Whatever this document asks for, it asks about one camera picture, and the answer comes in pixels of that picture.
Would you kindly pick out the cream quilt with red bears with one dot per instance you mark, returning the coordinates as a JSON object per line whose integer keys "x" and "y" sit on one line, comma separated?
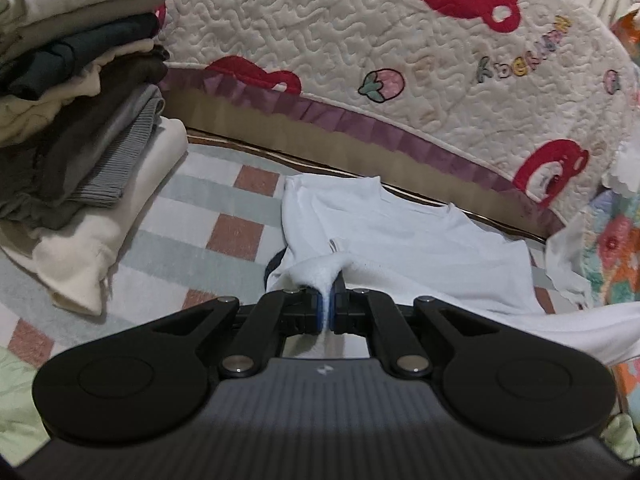
{"x": 375, "y": 35}

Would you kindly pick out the checked pastel blanket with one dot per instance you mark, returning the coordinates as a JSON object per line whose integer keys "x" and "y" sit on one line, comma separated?
{"x": 200, "y": 240}

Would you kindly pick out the white shirt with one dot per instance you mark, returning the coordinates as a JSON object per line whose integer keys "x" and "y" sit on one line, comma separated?
{"x": 425, "y": 250}

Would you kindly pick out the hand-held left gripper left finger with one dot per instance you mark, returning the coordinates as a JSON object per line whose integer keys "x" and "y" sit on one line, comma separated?
{"x": 317, "y": 310}

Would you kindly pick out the floral cloth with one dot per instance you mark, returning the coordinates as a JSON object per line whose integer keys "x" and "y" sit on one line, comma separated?
{"x": 617, "y": 250}

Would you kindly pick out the dark cloth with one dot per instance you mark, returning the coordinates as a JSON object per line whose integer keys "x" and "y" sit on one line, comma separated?
{"x": 276, "y": 267}

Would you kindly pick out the stack of folded clothes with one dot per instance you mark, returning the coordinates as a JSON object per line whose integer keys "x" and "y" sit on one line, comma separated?
{"x": 75, "y": 125}

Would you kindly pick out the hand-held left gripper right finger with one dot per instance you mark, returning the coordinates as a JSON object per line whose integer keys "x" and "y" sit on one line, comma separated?
{"x": 343, "y": 310}

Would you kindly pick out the light green sheet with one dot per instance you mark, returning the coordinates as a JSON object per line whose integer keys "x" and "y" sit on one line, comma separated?
{"x": 20, "y": 400}

